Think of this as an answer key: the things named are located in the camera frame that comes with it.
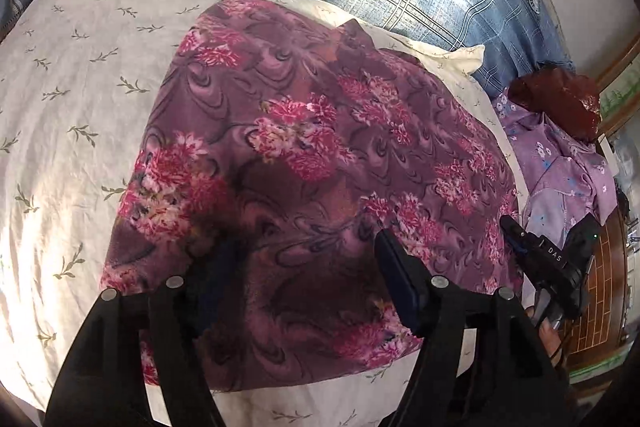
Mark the purple floral garment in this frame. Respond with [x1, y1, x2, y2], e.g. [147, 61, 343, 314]
[100, 0, 524, 394]

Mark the white leaf print bed sheet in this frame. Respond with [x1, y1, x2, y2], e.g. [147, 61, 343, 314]
[0, 0, 531, 427]

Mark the person's right hand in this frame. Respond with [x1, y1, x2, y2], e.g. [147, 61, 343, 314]
[525, 306, 565, 358]

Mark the lilac floral shirt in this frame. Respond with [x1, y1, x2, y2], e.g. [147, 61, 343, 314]
[492, 89, 619, 249]

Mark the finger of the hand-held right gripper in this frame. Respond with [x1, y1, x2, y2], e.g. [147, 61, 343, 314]
[500, 214, 532, 269]

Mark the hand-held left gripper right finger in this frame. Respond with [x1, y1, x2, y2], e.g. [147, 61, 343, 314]
[374, 230, 576, 427]

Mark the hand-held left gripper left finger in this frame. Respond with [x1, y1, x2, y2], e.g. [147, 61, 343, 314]
[45, 241, 237, 427]

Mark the dark red cloth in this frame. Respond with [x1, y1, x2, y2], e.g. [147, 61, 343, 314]
[507, 67, 601, 142]

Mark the wooden furniture frame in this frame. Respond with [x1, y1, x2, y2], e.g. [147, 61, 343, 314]
[594, 34, 640, 138]

